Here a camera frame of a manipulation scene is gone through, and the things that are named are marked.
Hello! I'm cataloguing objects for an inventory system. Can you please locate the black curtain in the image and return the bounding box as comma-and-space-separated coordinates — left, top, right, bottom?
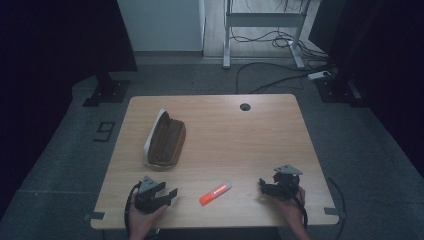
308, 0, 424, 179
0, 0, 139, 221

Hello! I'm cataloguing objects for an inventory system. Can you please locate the black stand base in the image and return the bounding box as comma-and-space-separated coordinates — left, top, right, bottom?
82, 71, 131, 108
314, 74, 369, 108

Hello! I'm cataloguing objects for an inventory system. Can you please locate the thin black floor cable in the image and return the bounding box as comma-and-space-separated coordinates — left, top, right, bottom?
327, 176, 348, 240

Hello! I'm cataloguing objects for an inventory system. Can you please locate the orange highlighter marker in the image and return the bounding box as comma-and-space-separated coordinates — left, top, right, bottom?
198, 181, 233, 207

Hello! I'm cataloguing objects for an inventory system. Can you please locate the white cabinet panel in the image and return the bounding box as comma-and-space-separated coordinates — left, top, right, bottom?
116, 0, 206, 53

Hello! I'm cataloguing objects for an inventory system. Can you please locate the long black floor cable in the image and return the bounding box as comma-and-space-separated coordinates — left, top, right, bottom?
235, 61, 336, 95

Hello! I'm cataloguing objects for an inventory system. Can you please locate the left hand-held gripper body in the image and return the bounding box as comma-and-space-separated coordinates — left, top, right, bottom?
134, 175, 162, 215

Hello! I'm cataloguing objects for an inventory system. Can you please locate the person's right hand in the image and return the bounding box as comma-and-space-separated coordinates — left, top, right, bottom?
273, 185, 310, 232

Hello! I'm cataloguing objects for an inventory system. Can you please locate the open brown pencil case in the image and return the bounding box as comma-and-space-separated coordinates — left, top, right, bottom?
142, 108, 187, 169

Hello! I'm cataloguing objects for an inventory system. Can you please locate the white power strip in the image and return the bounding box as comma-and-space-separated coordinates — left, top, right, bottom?
306, 70, 332, 81

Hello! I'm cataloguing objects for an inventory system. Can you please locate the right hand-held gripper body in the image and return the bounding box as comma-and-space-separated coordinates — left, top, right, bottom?
271, 163, 304, 201

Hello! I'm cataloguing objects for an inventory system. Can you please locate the tangle of black floor cables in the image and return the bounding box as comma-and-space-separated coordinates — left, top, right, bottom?
229, 27, 330, 62

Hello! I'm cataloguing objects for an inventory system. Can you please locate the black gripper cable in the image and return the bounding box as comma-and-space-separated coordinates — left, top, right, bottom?
288, 187, 309, 229
123, 181, 142, 238

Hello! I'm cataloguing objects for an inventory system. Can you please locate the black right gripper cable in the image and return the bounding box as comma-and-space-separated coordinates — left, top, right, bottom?
288, 187, 309, 229

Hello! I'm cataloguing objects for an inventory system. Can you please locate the person's left hand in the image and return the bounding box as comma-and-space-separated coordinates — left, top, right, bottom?
127, 192, 168, 235

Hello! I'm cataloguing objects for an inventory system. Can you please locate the white metal desk frame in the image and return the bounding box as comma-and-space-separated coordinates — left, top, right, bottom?
222, 0, 312, 70

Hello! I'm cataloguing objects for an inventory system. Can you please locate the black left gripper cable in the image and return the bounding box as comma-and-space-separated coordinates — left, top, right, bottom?
123, 181, 142, 238

